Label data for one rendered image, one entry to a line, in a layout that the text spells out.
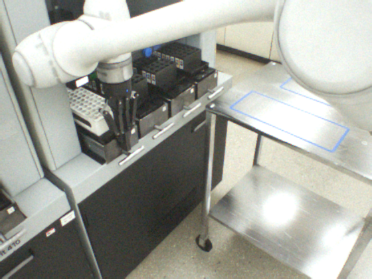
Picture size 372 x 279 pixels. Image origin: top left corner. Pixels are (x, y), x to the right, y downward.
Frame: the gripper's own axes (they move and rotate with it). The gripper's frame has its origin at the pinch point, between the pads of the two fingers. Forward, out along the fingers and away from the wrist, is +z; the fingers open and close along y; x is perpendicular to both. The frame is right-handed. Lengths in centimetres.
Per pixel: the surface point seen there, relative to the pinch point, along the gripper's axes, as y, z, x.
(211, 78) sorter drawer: -47.9, 0.5, -2.3
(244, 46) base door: -229, 66, -83
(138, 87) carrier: -16.5, -6.7, -9.9
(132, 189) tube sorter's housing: -2.0, 24.4, -2.4
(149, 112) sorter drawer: -13.9, -1.0, -2.9
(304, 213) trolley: -54, 52, 46
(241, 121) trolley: -26.4, -2.1, 23.4
